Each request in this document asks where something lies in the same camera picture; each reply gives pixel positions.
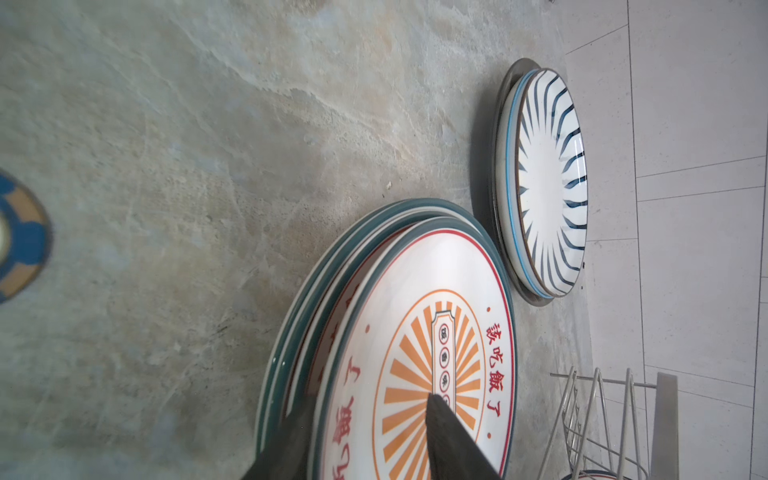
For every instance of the blue striped white plate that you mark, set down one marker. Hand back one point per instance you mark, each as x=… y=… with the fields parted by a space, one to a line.
x=552 y=182

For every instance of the metal wire dish rack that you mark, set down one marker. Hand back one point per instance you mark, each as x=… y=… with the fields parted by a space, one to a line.
x=623 y=426

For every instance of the strawberry pattern white plate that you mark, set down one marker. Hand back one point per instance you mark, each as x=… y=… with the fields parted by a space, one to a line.
x=505 y=196

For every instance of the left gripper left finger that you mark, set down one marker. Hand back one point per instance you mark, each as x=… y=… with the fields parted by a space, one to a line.
x=286 y=456

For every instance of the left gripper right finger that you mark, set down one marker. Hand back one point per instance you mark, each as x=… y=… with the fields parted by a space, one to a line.
x=452 y=452

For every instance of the blue orange poker chip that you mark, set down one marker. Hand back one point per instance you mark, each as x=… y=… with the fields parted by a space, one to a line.
x=26 y=236

